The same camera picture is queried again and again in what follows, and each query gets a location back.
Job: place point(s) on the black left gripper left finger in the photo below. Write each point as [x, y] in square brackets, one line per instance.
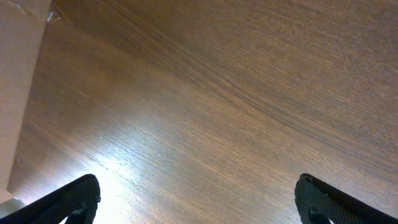
[76, 202]

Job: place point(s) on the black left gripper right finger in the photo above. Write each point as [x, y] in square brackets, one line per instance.
[319, 202]

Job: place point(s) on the brown cardboard box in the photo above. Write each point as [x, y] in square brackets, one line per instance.
[22, 28]

